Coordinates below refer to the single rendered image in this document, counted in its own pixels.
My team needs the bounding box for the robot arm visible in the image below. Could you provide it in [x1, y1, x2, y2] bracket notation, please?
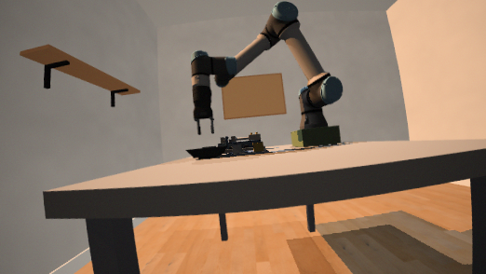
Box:
[191, 1, 343, 130]

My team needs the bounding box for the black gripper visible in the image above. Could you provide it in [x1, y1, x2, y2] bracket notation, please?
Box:
[192, 75, 214, 135]

